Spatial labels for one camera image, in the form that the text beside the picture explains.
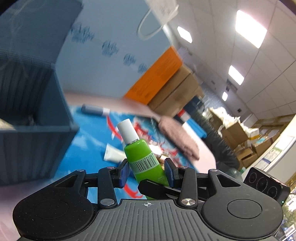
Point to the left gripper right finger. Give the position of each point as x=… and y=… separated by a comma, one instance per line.
x=183, y=179

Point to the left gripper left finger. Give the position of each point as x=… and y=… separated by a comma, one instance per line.
x=110, y=178

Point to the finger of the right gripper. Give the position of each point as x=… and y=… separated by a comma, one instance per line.
x=154, y=190

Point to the green tube white cap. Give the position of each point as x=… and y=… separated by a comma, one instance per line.
x=142, y=160

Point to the white cream tube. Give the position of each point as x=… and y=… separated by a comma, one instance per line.
x=113, y=154

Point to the pink knitted cloth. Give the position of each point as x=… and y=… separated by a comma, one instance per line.
x=173, y=130

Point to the black leather chair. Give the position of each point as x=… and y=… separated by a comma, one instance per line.
x=224, y=156

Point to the grey marker white cap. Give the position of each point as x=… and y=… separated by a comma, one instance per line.
x=94, y=110

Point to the dark blue storage box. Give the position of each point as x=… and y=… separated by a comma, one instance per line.
x=36, y=124

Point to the brown cardboard box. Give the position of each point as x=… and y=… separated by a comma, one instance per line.
x=176, y=93

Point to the orange box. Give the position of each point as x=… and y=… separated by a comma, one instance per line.
x=145, y=89

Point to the black camera module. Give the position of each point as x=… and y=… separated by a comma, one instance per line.
x=267, y=184

